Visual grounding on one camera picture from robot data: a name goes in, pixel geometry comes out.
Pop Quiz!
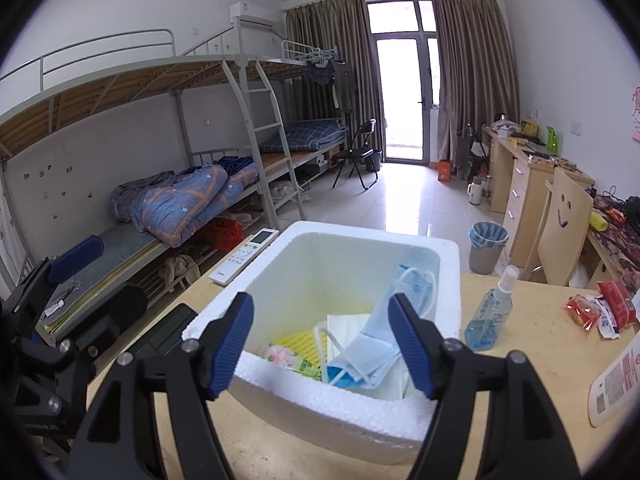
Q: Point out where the green floral tissue pack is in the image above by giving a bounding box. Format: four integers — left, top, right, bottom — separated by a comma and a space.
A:
258, 344, 321, 380

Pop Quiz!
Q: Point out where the yellow foam net sponge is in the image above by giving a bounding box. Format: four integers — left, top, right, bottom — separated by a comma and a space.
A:
272, 330, 328, 372

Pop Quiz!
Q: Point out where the white tissue paper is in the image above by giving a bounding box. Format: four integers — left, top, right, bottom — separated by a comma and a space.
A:
314, 313, 414, 401

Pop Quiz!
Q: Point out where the blue surgical face mask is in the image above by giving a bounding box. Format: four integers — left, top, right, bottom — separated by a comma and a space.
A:
312, 263, 440, 391

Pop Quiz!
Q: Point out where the black smartphone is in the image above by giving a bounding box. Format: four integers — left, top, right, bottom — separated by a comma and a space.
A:
126, 304, 198, 359

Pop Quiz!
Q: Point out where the white lotion pump bottle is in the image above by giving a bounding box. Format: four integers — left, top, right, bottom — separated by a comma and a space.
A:
588, 335, 640, 428

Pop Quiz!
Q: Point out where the white air conditioner remote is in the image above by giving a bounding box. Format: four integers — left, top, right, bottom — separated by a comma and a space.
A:
208, 229, 280, 286

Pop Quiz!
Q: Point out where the blue spray bottle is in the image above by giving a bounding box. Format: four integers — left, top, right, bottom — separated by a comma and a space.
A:
464, 266, 520, 351

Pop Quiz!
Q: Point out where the blue plaid quilt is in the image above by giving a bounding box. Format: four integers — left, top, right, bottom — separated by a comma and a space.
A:
110, 156, 258, 248

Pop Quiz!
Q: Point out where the metal bunk bed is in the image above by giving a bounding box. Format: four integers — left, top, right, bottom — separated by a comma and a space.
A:
1, 25, 345, 344

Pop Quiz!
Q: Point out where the white styrofoam box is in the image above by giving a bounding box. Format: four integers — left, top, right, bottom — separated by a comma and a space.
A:
182, 222, 461, 465

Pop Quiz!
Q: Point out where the red snack packet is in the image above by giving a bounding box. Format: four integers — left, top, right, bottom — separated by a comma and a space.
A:
565, 294, 602, 332
598, 280, 638, 332

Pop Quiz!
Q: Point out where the grey trash bin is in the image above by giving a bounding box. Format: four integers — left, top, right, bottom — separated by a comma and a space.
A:
469, 221, 509, 275

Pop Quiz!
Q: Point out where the patterned desk cloth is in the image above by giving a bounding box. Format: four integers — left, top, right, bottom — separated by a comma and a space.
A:
594, 193, 639, 294

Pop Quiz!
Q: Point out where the white thermos jug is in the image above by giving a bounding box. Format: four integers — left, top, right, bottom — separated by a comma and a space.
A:
466, 176, 484, 206

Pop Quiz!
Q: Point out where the black folding chair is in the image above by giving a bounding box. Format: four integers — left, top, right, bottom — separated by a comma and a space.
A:
332, 118, 378, 191

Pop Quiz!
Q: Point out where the wooden desk with drawers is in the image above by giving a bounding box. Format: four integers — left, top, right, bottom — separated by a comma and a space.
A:
482, 127, 597, 269

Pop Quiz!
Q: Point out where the orange bag on floor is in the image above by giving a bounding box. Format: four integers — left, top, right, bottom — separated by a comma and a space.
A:
437, 159, 451, 182

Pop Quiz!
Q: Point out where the left brown curtain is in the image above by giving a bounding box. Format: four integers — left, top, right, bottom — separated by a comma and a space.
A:
285, 0, 384, 151

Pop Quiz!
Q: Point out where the brown curtain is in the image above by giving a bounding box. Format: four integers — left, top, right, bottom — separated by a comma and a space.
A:
432, 0, 520, 162
285, 0, 384, 151

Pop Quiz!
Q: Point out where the right brown curtain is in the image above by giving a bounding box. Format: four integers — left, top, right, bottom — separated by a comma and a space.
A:
432, 0, 520, 162

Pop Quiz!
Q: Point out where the glass balcony door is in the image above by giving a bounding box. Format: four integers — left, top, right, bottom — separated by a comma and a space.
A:
368, 0, 440, 165

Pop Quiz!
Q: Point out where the wall air conditioner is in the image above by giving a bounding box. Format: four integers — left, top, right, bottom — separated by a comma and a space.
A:
229, 1, 281, 25

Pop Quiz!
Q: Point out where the anime wall poster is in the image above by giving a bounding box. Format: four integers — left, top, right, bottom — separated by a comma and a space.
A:
631, 85, 640, 142

